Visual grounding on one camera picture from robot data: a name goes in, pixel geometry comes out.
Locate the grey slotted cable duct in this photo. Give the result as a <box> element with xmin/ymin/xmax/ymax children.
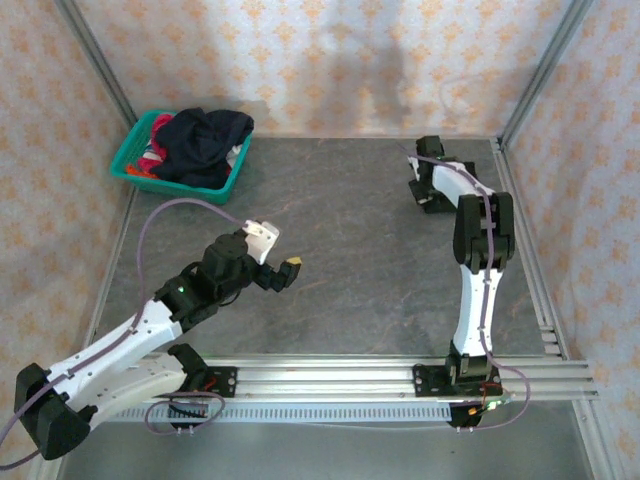
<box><xmin>107</xmin><ymin>403</ymin><xmax>454</xmax><ymax>424</ymax></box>

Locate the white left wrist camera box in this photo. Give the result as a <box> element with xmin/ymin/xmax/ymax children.
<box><xmin>241</xmin><ymin>218</ymin><xmax>282</xmax><ymax>266</ymax></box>

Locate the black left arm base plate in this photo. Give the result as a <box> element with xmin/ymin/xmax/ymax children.
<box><xmin>167</xmin><ymin>366</ymin><xmax>239</xmax><ymax>400</ymax></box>

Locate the aluminium frame post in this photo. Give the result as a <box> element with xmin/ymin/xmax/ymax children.
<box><xmin>499</xmin><ymin>0</ymin><xmax>596</xmax><ymax>146</ymax></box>
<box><xmin>52</xmin><ymin>0</ymin><xmax>139</xmax><ymax>129</ymax></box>

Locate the navy blue garment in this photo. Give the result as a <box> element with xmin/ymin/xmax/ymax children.
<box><xmin>148</xmin><ymin>106</ymin><xmax>255</xmax><ymax>190</ymax></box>

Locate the teal plastic basket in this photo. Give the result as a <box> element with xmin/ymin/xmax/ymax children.
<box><xmin>108</xmin><ymin>109</ymin><xmax>253</xmax><ymax>205</ymax></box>

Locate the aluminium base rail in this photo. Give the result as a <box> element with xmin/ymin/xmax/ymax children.
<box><xmin>114</xmin><ymin>352</ymin><xmax>600</xmax><ymax>404</ymax></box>

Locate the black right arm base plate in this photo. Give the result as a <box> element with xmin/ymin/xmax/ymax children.
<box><xmin>412</xmin><ymin>363</ymin><xmax>502</xmax><ymax>400</ymax></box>

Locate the red and pink garment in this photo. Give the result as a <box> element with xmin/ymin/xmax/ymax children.
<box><xmin>133</xmin><ymin>113</ymin><xmax>174</xmax><ymax>174</ymax></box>

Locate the aluminium side frame rail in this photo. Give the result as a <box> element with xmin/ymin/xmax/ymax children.
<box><xmin>489</xmin><ymin>137</ymin><xmax>626</xmax><ymax>480</ymax></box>

